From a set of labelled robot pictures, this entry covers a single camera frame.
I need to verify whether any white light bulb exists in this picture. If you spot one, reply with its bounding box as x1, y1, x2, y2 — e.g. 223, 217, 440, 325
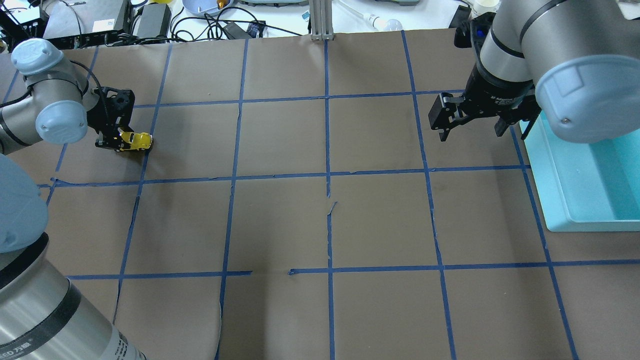
362, 13, 403, 32

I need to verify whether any white cup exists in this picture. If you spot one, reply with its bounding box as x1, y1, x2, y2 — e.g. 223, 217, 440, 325
469, 0, 502, 19

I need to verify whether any black cable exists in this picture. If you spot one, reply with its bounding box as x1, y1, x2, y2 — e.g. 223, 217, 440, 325
170, 5, 304, 43

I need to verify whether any turquoise plastic bin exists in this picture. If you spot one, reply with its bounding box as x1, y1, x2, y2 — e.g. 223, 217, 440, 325
525, 112, 640, 232

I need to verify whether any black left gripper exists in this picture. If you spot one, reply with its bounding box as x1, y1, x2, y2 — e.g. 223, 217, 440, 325
87, 86, 136, 152

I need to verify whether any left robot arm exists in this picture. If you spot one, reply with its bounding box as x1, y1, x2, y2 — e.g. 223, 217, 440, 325
0, 38, 153, 360

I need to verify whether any yellow beetle toy car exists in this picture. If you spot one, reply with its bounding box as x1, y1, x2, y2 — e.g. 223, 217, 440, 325
118, 131, 154, 152

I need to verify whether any black phone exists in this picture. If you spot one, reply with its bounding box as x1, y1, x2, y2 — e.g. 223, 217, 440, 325
449, 5, 473, 49

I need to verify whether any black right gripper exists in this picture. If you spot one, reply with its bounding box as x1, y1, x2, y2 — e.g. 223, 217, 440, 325
428, 63, 542, 142

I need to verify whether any black power adapter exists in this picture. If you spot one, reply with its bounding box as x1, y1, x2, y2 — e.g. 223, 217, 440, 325
222, 20, 266, 40

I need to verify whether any aluminium profile post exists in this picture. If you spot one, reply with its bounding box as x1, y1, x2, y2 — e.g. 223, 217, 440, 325
308, 0, 335, 41

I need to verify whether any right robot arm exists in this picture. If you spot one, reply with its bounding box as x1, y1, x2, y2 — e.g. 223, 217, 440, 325
429, 0, 640, 144

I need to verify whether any black electronics box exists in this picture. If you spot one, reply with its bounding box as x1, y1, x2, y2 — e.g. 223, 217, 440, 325
132, 1, 171, 44

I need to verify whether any blue bowl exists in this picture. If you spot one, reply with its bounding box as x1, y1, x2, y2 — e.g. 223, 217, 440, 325
182, 0, 234, 16

